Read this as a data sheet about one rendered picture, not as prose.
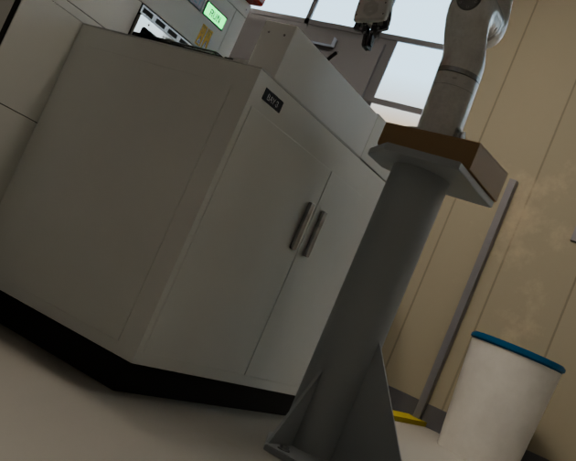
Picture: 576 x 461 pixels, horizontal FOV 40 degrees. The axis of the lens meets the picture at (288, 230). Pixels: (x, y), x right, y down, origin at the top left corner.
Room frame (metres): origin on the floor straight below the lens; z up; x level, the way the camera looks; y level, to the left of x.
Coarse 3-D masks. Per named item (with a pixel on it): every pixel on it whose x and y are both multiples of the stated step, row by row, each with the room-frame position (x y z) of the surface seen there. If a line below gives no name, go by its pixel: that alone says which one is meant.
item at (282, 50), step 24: (264, 48) 1.89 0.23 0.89; (288, 48) 1.86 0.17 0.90; (312, 48) 1.93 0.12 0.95; (288, 72) 1.89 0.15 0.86; (312, 72) 1.97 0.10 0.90; (336, 72) 2.06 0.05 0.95; (312, 96) 2.01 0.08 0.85; (336, 96) 2.10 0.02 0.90; (360, 96) 2.20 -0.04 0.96; (336, 120) 2.14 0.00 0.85; (360, 120) 2.25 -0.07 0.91; (360, 144) 2.29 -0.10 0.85
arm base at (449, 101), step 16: (448, 80) 2.04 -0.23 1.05; (464, 80) 2.04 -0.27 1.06; (432, 96) 2.06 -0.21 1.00; (448, 96) 2.04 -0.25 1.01; (464, 96) 2.04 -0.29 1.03; (432, 112) 2.05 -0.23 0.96; (448, 112) 2.04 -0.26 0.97; (464, 112) 2.05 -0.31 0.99; (416, 128) 2.03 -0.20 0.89; (432, 128) 2.04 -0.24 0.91; (448, 128) 2.04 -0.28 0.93
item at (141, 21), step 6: (138, 18) 2.26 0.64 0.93; (144, 18) 2.28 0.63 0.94; (138, 24) 2.27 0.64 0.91; (144, 24) 2.29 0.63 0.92; (150, 24) 2.30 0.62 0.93; (132, 30) 2.26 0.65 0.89; (138, 30) 2.28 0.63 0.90; (150, 30) 2.31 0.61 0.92; (156, 30) 2.33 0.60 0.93; (156, 36) 2.34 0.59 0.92; (162, 36) 2.36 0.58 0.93
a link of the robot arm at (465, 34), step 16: (464, 0) 1.98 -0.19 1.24; (480, 0) 1.97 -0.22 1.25; (496, 0) 2.03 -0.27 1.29; (448, 16) 2.03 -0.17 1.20; (464, 16) 1.99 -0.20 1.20; (480, 16) 1.98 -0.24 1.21; (496, 16) 2.03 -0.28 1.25; (448, 32) 2.05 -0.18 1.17; (464, 32) 2.01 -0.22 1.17; (480, 32) 2.00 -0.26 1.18; (448, 48) 2.06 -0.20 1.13; (464, 48) 2.03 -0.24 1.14; (480, 48) 2.02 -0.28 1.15; (448, 64) 2.05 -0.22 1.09; (464, 64) 2.03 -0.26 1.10; (480, 64) 2.05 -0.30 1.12; (480, 80) 2.08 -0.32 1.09
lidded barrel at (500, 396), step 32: (480, 352) 3.67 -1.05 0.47; (512, 352) 3.57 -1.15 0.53; (480, 384) 3.62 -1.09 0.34; (512, 384) 3.56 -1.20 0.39; (544, 384) 3.58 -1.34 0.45; (448, 416) 3.75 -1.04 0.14; (480, 416) 3.60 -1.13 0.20; (512, 416) 3.57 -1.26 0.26; (448, 448) 3.67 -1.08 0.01; (480, 448) 3.59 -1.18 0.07; (512, 448) 3.59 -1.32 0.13
